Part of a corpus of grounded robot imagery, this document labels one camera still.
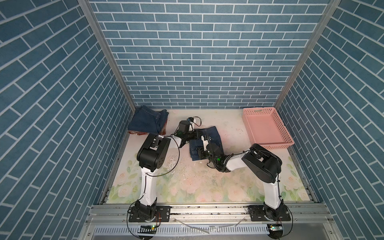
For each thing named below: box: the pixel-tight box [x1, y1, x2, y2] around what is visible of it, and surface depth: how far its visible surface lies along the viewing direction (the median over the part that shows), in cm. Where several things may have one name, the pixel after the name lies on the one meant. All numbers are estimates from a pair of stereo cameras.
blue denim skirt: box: [127, 105, 169, 134], surface depth 107 cm
